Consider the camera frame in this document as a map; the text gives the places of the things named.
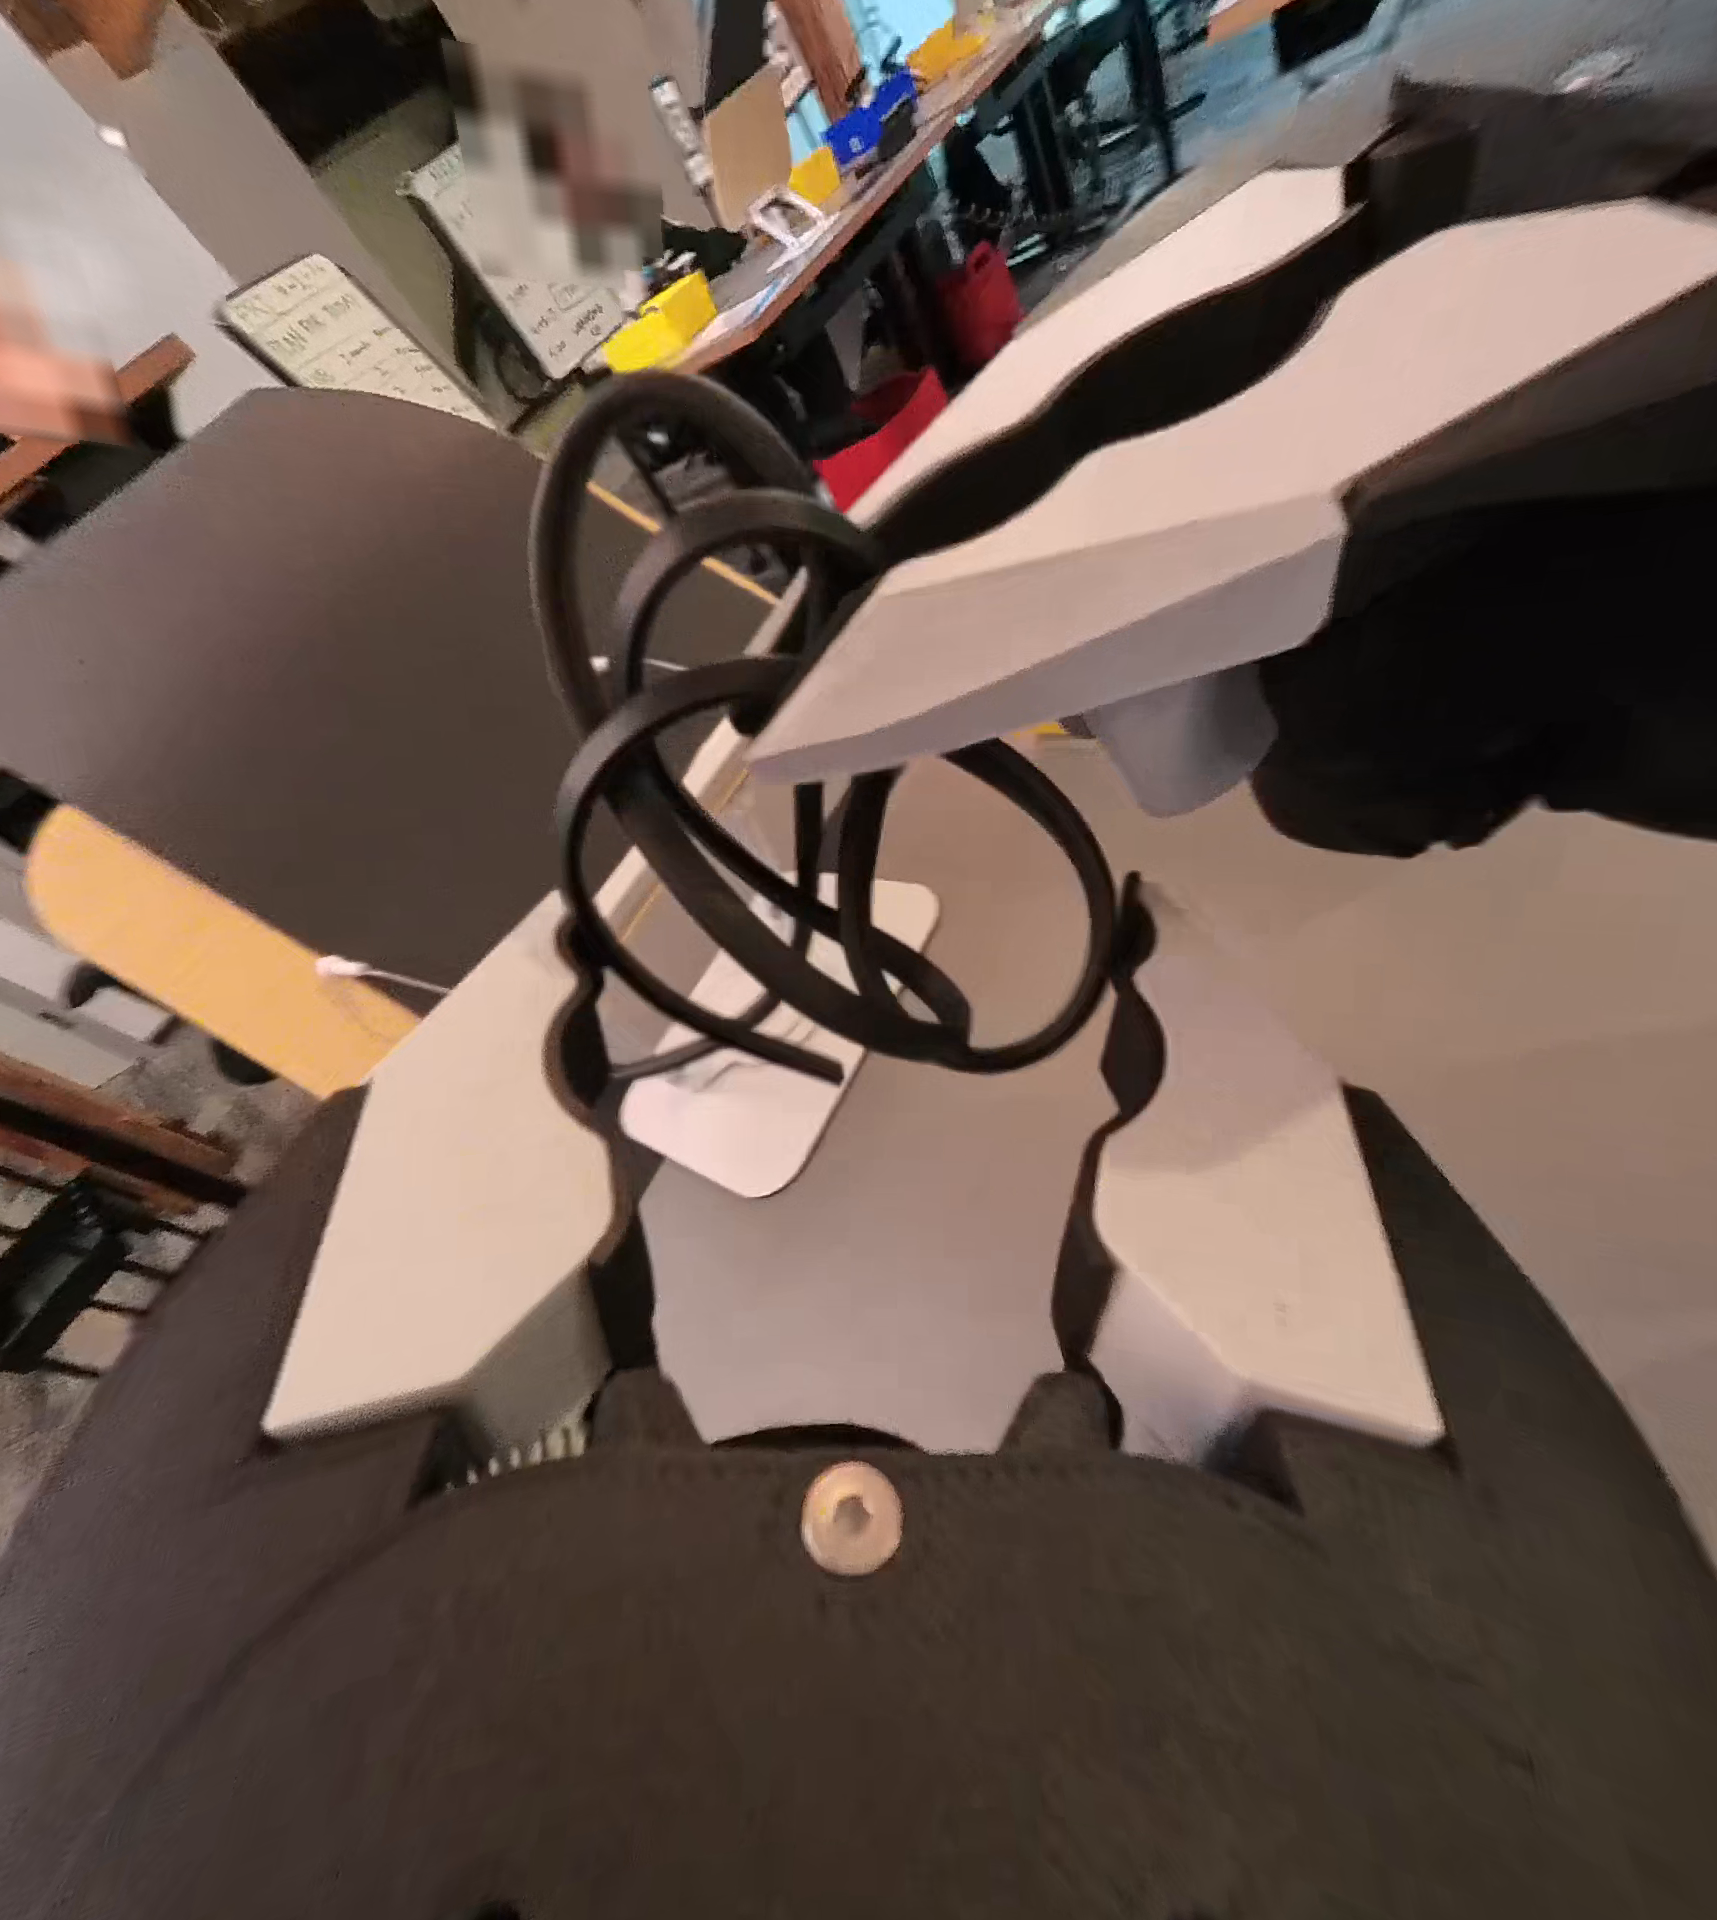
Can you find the small yellow bin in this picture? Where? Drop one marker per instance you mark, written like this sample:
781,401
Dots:
666,322

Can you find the wooden board with black mat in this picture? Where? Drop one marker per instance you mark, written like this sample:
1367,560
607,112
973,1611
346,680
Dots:
289,691

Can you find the small blue bin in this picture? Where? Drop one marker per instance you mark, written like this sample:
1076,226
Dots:
874,121

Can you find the long wooden desk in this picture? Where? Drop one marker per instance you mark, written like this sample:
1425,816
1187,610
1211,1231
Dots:
859,180

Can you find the white board stand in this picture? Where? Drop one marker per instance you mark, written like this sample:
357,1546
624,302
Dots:
770,1081

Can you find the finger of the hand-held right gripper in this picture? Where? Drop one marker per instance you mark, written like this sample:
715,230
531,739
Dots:
1219,480
1100,317

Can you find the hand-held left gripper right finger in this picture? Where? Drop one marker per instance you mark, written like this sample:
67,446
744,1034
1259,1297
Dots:
1263,1261

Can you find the whiteboard with writing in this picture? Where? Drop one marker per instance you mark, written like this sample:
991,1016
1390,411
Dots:
349,330
515,257

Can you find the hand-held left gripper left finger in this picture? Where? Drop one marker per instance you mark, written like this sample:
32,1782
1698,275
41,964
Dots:
440,1231

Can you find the person's right hand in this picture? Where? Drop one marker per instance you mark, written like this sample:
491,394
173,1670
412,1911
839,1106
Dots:
1534,676

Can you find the red plastic bin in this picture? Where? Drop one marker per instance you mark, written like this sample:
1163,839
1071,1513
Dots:
889,436

